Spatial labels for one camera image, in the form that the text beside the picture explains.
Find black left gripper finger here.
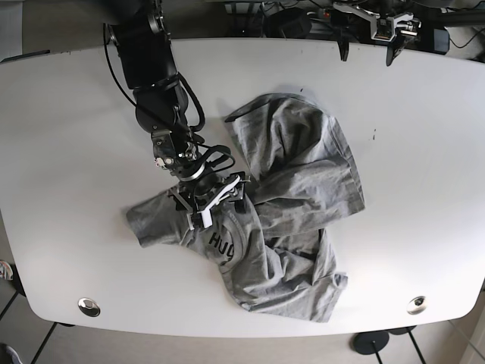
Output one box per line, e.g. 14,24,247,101
386,36,408,67
337,30,349,61

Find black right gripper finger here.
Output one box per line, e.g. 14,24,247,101
169,191,192,212
230,185,248,212

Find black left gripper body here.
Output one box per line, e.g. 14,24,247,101
333,2,421,42

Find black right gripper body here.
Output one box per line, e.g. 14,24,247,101
166,151,235,212

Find grey T-shirt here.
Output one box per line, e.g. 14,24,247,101
127,93,365,323

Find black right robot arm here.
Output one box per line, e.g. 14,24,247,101
99,1,247,215

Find left silver table grommet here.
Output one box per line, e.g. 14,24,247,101
77,297,101,318

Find silver table grommet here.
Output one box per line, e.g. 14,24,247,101
406,296,427,315
77,297,101,318

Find black left table leg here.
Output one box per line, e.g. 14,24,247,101
1,260,27,319

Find black round stand base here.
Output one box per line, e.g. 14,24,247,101
351,331,390,356

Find right silver table grommet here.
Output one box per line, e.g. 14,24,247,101
406,296,427,315

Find grey shoe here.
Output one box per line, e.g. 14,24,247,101
0,343,22,364

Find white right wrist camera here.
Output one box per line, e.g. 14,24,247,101
192,171,247,228

